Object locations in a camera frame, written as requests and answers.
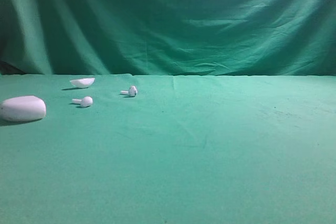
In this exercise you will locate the white earbud case base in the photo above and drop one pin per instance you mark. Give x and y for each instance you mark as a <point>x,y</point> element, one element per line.
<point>23,109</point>

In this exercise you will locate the white earbud with stem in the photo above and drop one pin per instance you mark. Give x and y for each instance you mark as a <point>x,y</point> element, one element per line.
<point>131,92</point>

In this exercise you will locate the green backdrop cloth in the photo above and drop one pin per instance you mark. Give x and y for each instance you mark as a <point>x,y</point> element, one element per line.
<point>168,37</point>

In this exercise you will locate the green table cloth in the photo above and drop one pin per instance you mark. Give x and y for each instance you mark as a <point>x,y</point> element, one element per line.
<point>186,149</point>

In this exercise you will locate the white earbud near left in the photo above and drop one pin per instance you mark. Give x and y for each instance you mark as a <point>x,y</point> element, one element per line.
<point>84,102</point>

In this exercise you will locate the white earbud case lid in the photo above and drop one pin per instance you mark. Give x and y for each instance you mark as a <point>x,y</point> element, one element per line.
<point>82,83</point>

